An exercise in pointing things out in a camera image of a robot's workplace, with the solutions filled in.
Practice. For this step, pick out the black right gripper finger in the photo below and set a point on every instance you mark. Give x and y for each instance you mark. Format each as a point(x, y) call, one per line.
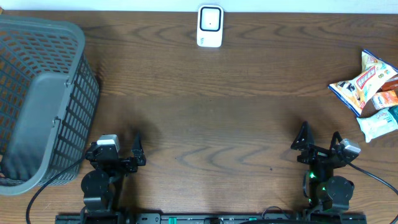
point(336, 139)
point(304, 139)

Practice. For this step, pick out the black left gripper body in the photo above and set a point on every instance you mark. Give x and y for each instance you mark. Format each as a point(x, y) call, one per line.
point(126, 165)

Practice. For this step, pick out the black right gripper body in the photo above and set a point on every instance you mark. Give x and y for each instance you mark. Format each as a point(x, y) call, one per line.
point(316, 154)

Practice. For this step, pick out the teal wet wipes packet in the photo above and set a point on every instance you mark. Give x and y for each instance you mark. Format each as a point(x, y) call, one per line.
point(377, 125)

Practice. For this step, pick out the teal mouthwash bottle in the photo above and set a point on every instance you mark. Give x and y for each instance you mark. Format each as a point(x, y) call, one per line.
point(394, 112)

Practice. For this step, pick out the red snack packet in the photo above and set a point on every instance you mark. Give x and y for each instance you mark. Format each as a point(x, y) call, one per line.
point(391, 84)

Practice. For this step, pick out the white barcode scanner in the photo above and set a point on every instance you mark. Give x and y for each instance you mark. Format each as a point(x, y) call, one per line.
point(210, 26)

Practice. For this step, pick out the dark grey plastic basket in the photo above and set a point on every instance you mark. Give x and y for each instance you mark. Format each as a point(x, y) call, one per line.
point(49, 95)

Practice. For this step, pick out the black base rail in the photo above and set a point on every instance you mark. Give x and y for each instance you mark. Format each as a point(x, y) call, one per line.
point(156, 218)

